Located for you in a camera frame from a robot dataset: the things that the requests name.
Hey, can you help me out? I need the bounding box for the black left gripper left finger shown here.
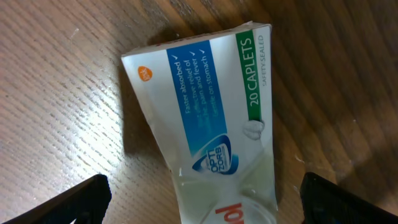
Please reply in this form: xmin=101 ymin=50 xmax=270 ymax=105
xmin=4 ymin=174 xmax=111 ymax=224

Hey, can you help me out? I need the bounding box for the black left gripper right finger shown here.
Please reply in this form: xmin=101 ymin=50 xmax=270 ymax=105
xmin=300 ymin=172 xmax=397 ymax=224

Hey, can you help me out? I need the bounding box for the white Panadol box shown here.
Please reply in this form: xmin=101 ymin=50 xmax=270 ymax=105
xmin=121 ymin=22 xmax=277 ymax=223

